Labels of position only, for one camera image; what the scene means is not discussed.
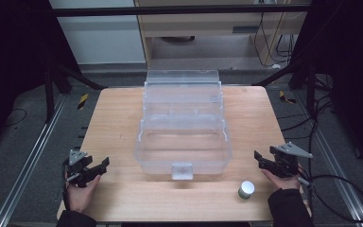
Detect yellow black striped tape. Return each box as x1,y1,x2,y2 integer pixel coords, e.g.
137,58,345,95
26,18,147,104
278,90,298,105

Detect aluminium floor rail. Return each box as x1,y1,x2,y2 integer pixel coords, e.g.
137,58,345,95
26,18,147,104
292,91,363,227
0,94,68,227

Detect black floor cables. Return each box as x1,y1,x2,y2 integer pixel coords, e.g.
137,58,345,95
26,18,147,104
276,75,339,141

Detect black metal stand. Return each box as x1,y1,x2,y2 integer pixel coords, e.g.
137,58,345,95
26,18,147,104
43,58,109,125
251,58,318,118

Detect small green jar white lid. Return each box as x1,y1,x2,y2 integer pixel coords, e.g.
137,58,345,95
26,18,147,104
237,180,256,201

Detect person's left hand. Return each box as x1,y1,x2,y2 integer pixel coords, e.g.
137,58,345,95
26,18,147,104
64,174,102,215

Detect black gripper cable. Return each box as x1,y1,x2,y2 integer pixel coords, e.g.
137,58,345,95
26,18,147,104
297,166,363,223

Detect person's right hand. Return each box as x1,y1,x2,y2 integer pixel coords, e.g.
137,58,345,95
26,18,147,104
260,164,303,191

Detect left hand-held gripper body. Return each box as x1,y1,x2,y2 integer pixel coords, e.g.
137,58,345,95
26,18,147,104
63,148,95,189

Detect white cabinet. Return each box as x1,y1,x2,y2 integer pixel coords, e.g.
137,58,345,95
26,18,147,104
48,0,147,66

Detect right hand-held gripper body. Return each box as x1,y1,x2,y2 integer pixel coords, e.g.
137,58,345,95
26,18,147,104
268,141,314,179

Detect light wooden desk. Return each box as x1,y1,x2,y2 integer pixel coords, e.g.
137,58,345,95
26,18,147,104
133,0,311,68

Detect black curtain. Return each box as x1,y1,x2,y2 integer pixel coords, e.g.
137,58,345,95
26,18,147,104
291,0,363,174
0,0,82,155

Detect clear plastic tiered storage box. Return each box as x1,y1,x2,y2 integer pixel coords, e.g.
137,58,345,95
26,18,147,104
133,69,233,182

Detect black hanging cables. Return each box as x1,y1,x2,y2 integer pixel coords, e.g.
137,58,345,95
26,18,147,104
252,11,299,68

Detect yellow-handled tool on floor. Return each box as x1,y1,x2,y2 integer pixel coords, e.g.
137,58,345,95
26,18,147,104
77,93,90,111

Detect black horizontal metal bar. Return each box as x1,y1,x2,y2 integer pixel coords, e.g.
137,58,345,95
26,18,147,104
51,4,312,18

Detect black floor cable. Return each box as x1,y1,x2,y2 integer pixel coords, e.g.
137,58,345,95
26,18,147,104
2,108,28,129

